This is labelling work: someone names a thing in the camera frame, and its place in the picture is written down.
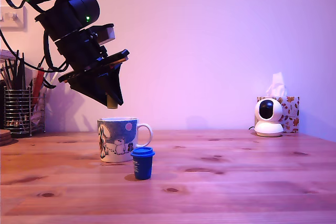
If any olive green coffee capsule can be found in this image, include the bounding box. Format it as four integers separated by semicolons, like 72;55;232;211
106;94;119;110

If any blue coffee capsule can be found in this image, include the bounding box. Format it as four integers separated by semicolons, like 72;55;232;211
130;146;156;181

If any silver tool with black hook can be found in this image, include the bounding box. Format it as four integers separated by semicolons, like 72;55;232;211
43;71;58;90

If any white mug with cartoon print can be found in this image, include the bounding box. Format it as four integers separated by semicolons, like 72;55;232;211
97;116;154;164

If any white printed paper packet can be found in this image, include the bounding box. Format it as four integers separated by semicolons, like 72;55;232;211
30;95;43;128

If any thin black chopstick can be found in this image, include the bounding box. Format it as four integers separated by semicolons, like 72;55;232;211
4;60;15;91

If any thin grey chopstick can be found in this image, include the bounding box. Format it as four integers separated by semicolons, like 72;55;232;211
0;68;13;91

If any white tissue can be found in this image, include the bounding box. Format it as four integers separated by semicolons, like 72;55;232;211
266;72;288;98

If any leaf print tissue box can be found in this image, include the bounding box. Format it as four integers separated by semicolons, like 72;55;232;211
256;96;300;134

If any red handled kitchen tool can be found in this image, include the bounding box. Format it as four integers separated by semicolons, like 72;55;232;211
31;67;45;105

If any black spatula handle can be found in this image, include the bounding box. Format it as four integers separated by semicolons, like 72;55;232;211
18;52;27;91

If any white wall switch plate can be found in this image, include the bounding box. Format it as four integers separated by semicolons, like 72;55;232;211
0;6;28;33

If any chrome wire utensil rack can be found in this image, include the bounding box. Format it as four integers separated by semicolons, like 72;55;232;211
3;86;47;137

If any small white round camera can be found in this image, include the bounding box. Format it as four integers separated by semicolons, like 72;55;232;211
254;98;285;138

